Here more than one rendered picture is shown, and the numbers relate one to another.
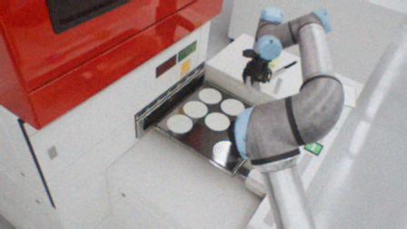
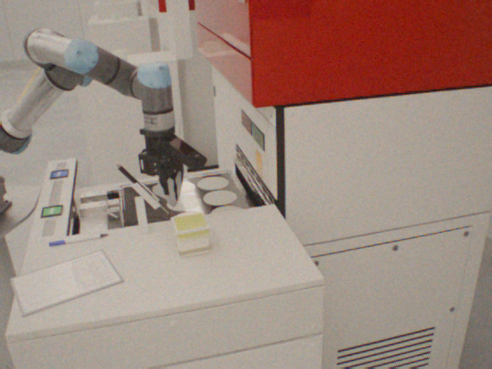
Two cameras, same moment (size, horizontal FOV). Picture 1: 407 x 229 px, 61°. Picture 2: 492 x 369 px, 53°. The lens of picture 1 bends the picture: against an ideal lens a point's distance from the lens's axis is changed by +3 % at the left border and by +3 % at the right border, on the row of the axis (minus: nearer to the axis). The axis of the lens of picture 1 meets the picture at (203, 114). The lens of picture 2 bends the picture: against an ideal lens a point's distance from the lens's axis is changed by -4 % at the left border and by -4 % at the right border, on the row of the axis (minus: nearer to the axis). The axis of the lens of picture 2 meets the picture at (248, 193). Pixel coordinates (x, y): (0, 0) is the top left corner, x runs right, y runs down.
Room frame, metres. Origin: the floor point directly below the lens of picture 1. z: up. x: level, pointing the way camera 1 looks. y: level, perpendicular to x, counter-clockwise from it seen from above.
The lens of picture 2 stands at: (2.06, -0.82, 1.57)
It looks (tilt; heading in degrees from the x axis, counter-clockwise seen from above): 26 degrees down; 138
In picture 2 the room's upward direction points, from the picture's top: 3 degrees counter-clockwise
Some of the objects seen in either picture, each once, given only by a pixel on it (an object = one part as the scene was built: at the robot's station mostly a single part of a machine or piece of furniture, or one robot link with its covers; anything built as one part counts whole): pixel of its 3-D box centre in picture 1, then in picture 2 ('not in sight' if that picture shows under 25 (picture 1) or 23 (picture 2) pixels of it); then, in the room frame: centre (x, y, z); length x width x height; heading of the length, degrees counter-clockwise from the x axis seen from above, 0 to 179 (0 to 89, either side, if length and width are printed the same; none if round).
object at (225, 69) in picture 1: (280, 85); (165, 285); (1.23, -0.33, 0.89); 0.62 x 0.35 x 0.14; 61
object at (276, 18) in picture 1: (269, 25); (155, 87); (1.04, -0.18, 1.28); 0.09 x 0.08 x 0.11; 178
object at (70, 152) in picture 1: (141, 98); (241, 133); (0.88, 0.23, 1.02); 0.82 x 0.03 x 0.40; 151
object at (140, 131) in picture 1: (173, 100); (252, 191); (1.03, 0.13, 0.89); 0.44 x 0.02 x 0.10; 151
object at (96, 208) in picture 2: not in sight; (93, 208); (0.76, -0.26, 0.89); 0.08 x 0.03 x 0.03; 61
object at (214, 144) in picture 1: (217, 122); (184, 203); (0.94, -0.06, 0.90); 0.34 x 0.34 x 0.01; 61
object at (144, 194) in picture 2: (276, 78); (147, 205); (1.10, -0.27, 1.03); 0.06 x 0.04 x 0.13; 61
